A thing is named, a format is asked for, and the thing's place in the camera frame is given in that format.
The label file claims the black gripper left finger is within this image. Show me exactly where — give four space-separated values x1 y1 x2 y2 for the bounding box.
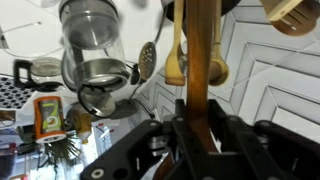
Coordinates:
79 98 205 180

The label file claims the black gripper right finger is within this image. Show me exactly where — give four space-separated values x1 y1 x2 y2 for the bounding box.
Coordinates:
208 99 320 180

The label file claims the dark wooden spoon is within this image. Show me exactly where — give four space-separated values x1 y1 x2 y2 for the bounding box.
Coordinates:
152 0 222 180

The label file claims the light wooden spoon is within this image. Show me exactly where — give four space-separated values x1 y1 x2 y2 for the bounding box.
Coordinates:
208 0 231 87

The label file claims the slotted metal spoon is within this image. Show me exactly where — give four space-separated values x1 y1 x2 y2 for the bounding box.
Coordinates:
137 4 169 82

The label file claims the round kettle base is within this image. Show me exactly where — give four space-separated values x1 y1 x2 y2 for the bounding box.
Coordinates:
77 83 117 119

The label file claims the yellow squeeze bottle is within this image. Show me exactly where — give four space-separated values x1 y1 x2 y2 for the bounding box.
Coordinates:
72 109 93 145

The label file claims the green plant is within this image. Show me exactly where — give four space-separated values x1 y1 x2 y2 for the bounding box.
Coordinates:
42 133 83 173

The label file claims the orange lidded canister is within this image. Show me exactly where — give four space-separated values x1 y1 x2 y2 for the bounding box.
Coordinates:
32 95 68 145

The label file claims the light wooden spatula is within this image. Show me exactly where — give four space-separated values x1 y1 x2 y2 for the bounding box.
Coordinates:
164 0 187 87

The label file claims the glass electric kettle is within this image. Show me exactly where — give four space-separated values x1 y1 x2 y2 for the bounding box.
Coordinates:
58 0 132 98

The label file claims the black perforated mat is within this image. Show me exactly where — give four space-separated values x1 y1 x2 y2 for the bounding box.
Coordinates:
0 74 35 111

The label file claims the glass pot black handle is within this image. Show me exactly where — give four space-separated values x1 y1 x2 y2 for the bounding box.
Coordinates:
13 56 65 93

